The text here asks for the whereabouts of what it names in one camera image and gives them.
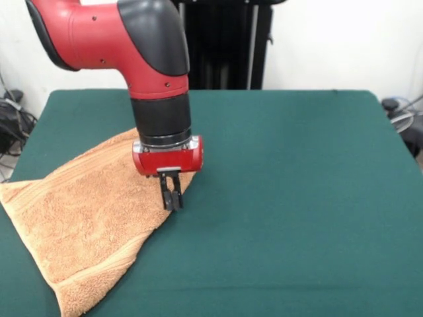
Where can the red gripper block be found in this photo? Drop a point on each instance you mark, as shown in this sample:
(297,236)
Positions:
(168,162)

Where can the tan terry towel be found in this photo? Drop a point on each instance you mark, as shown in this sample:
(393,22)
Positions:
(82,224)

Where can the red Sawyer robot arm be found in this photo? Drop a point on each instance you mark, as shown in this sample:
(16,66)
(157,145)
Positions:
(99,43)

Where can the dark green table cloth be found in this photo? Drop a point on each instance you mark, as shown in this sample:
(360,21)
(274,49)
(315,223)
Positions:
(297,198)

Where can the small black plug box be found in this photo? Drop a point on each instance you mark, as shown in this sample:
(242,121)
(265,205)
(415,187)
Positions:
(390,104)

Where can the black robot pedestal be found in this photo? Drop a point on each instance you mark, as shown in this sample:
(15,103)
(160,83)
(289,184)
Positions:
(228,43)

